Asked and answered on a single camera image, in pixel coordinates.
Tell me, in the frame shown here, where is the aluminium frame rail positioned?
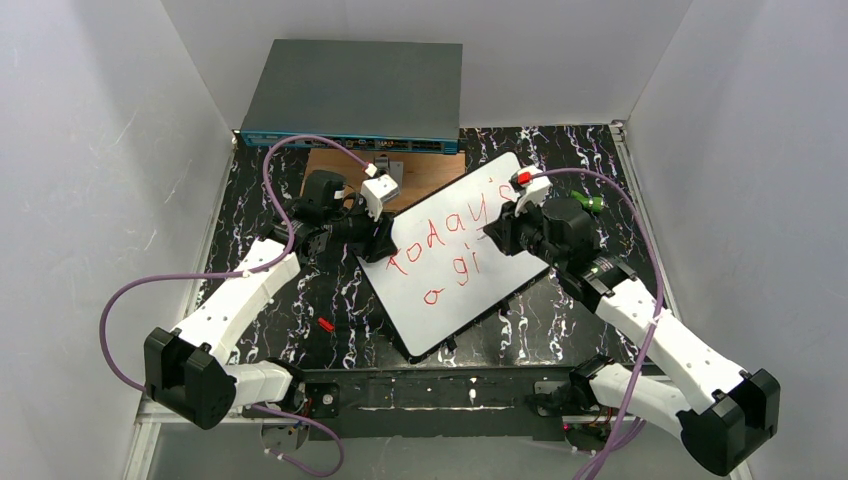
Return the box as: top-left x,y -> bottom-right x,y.
150,365 -> 750,479

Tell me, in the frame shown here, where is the brown wooden board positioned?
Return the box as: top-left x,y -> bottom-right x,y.
304,149 -> 466,211

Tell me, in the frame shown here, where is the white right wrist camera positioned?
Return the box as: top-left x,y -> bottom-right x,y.
510,166 -> 551,216

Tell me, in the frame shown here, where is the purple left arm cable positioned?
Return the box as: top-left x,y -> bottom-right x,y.
97,134 -> 378,477

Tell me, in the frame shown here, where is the grey blue network switch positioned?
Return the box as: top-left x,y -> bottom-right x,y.
239,39 -> 463,155

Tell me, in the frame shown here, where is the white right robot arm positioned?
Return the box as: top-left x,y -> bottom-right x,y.
483,198 -> 781,476

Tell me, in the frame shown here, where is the grey metal clamp bracket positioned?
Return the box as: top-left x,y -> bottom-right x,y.
373,154 -> 403,189

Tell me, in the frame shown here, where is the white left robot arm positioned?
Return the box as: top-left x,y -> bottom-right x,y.
144,170 -> 400,430

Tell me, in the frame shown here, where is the white whiteboard black frame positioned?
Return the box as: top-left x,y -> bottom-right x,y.
360,153 -> 547,359

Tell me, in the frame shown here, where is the red marker cap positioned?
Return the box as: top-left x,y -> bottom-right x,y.
318,317 -> 336,333

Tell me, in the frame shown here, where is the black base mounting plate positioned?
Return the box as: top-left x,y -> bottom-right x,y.
241,364 -> 641,444

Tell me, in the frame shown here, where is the green white plastic fitting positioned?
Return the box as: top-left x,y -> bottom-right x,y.
569,190 -> 606,214

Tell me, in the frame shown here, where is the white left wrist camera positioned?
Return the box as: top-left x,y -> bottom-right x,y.
360,163 -> 400,221

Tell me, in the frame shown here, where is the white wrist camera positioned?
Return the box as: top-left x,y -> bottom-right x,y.
510,166 -> 551,216
360,163 -> 400,221

